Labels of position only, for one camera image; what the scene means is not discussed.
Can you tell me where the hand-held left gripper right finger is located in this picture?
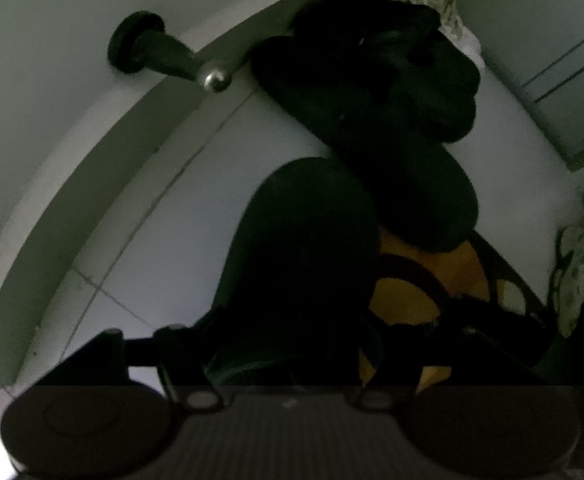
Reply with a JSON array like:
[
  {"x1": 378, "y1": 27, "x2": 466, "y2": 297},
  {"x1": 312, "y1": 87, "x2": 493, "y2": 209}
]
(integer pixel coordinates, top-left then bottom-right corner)
[{"x1": 352, "y1": 300, "x2": 543, "y2": 406}]

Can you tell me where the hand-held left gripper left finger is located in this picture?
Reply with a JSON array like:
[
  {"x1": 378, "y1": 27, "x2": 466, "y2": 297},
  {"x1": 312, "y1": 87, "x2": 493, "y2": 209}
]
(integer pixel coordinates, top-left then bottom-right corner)
[{"x1": 59, "y1": 326, "x2": 222, "y2": 407}]

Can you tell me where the grey mesh running sneaker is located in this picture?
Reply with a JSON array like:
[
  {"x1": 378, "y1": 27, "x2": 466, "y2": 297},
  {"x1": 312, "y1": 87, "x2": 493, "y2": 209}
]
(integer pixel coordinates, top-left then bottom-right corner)
[{"x1": 551, "y1": 222, "x2": 584, "y2": 339}]

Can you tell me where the dark grey slipper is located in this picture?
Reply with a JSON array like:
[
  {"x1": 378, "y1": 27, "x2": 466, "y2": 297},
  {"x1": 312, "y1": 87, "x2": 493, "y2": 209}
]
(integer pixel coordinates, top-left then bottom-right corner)
[{"x1": 211, "y1": 156, "x2": 381, "y2": 389}]

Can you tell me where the orange floor mat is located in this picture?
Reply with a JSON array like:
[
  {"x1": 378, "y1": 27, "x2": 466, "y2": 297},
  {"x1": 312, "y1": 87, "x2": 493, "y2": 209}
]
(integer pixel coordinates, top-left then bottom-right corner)
[{"x1": 357, "y1": 224, "x2": 554, "y2": 392}]

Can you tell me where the grey cabinet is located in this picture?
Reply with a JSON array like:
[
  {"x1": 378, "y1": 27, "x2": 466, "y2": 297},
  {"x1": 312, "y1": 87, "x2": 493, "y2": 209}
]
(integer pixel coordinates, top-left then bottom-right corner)
[{"x1": 472, "y1": 5, "x2": 584, "y2": 174}]

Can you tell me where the black door stopper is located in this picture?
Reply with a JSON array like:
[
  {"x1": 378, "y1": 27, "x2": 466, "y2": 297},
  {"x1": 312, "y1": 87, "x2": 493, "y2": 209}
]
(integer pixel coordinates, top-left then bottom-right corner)
[{"x1": 108, "y1": 10, "x2": 234, "y2": 94}]

